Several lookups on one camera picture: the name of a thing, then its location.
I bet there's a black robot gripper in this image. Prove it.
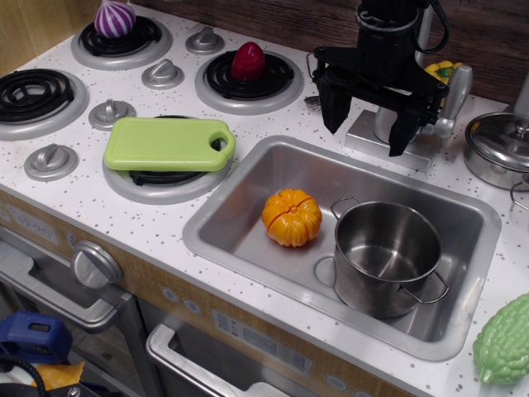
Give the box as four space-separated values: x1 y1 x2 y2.
312 1 450 157

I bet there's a silver toy faucet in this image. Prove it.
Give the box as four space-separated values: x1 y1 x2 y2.
345 0 474 174

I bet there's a yellow toy bell pepper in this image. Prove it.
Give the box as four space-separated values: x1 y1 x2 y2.
424 60 462 112

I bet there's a back right stove burner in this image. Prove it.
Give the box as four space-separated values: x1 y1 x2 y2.
194 50 304 116

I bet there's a stove burner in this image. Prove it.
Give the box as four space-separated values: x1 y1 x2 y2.
102 116 233 206
70 16 172 71
194 50 304 116
1 69 88 141

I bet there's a steel pot with lid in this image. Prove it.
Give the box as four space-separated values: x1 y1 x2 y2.
464 112 528 210

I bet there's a red toy egg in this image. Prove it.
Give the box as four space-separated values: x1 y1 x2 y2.
230 41 266 82

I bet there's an orange toy pumpkin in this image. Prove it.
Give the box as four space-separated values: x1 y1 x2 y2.
261 189 322 247

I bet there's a steel pot in sink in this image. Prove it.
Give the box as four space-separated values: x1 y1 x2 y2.
331 197 450 318

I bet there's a silver stove knob top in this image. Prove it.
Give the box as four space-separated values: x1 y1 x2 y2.
185 26 225 55

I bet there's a silver stove knob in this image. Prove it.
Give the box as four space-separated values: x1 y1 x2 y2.
141 59 184 90
185 26 225 55
88 99 136 131
24 144 79 182

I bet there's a silver toy sink basin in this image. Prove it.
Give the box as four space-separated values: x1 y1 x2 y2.
183 136 501 361

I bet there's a silver stove knob middle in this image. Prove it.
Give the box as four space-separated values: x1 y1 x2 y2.
141 59 184 90

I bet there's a front stove burner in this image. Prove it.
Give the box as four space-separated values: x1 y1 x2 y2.
102 116 233 206

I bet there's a green plastic cutting board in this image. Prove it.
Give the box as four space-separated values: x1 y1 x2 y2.
103 117 236 172

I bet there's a back left stove burner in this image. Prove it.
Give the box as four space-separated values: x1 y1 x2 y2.
70 16 172 71

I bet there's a silver stove knob left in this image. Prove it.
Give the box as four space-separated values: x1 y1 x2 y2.
88 99 136 131

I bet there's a purple striped toy onion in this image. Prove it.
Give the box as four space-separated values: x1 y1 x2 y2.
93 1 136 39

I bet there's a green toy bitter gourd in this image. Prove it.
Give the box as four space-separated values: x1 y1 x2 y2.
473 294 528 385

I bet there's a silver oven dial knob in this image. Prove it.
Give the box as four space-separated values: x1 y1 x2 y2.
70 240 124 289

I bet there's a silver stove knob front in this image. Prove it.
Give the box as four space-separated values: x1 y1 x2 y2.
24 144 79 182

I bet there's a far left stove burner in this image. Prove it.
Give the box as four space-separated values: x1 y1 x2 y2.
1 69 88 141

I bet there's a blue clamp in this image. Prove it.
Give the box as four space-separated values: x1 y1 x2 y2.
1 311 73 364

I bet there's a yellow cloth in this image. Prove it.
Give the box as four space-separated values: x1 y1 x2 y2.
36 361 84 391

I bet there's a right oven door handle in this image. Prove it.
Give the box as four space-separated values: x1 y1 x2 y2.
145 323 290 397

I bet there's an oven door handle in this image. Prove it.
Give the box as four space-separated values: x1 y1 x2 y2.
1 241 136 334
145 323 290 397

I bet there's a left oven door handle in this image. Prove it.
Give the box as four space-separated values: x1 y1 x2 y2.
1 241 136 334

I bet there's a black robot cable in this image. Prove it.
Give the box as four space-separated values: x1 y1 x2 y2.
0 354 50 397

